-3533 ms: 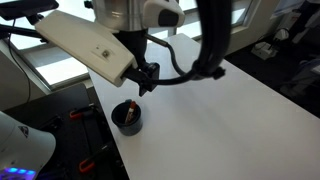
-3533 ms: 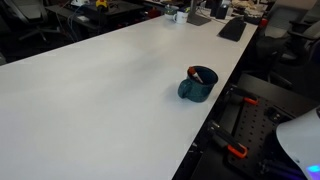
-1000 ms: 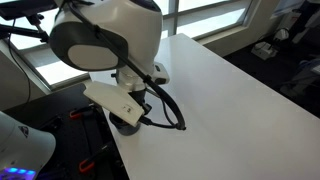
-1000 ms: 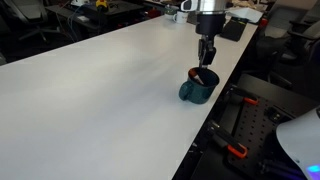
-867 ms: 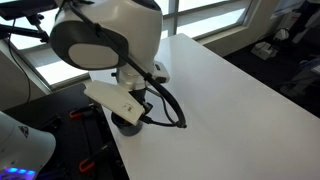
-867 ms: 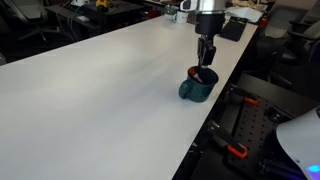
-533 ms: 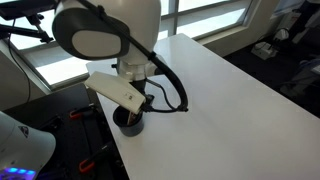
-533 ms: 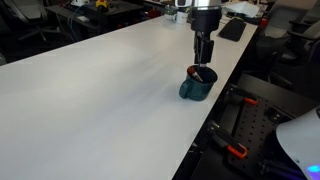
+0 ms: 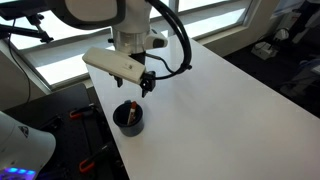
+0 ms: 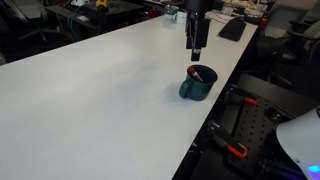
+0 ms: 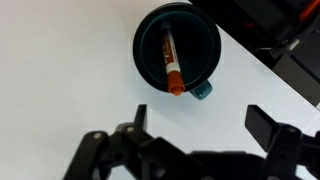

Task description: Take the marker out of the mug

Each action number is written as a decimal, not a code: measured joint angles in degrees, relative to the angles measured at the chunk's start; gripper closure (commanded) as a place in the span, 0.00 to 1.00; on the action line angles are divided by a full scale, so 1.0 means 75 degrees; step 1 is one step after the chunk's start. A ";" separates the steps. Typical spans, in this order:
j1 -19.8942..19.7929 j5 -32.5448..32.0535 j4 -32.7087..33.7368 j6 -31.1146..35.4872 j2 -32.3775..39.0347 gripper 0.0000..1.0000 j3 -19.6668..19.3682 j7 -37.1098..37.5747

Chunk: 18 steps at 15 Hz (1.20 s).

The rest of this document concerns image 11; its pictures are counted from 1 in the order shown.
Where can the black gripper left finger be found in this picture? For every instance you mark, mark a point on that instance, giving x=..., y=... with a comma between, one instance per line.
x=110, y=153

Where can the orange capped white marker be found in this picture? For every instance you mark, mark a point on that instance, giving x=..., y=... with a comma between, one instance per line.
x=173, y=71

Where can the dark teal mug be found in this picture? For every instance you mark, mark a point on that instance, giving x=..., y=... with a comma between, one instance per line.
x=200, y=43

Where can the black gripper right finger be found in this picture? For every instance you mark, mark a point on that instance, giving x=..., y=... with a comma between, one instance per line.
x=283, y=146

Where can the black equipment at table edge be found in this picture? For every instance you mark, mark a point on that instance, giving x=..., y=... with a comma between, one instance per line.
x=266, y=20

